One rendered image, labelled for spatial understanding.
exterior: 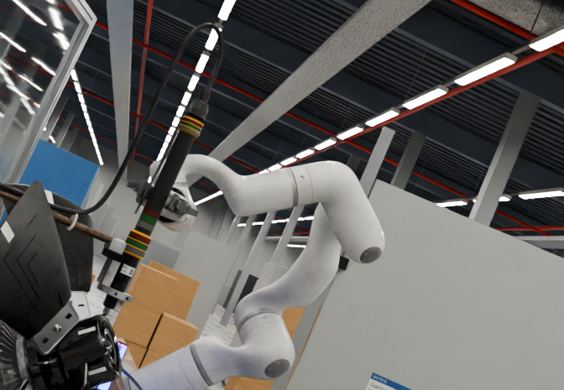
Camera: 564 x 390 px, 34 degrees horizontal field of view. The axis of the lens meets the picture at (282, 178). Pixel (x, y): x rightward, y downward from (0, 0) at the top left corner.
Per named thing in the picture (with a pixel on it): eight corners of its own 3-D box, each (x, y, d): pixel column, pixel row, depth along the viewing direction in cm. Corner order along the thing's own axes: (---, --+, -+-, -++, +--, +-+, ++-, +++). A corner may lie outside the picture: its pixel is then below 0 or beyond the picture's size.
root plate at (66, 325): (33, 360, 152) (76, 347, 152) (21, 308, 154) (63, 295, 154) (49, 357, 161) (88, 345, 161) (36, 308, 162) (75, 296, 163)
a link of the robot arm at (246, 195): (284, 133, 206) (148, 157, 199) (300, 203, 204) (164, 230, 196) (275, 143, 215) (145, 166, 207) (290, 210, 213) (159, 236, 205)
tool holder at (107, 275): (94, 288, 169) (117, 240, 171) (81, 281, 175) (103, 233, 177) (136, 305, 174) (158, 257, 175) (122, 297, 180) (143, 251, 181)
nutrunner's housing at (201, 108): (102, 306, 172) (204, 85, 178) (95, 301, 176) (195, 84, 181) (120, 313, 174) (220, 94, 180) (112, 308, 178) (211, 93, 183)
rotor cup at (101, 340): (42, 410, 156) (117, 387, 156) (22, 326, 158) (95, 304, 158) (64, 402, 170) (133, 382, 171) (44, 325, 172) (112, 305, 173)
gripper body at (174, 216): (185, 231, 193) (177, 226, 182) (139, 211, 194) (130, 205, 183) (199, 198, 194) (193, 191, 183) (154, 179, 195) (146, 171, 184)
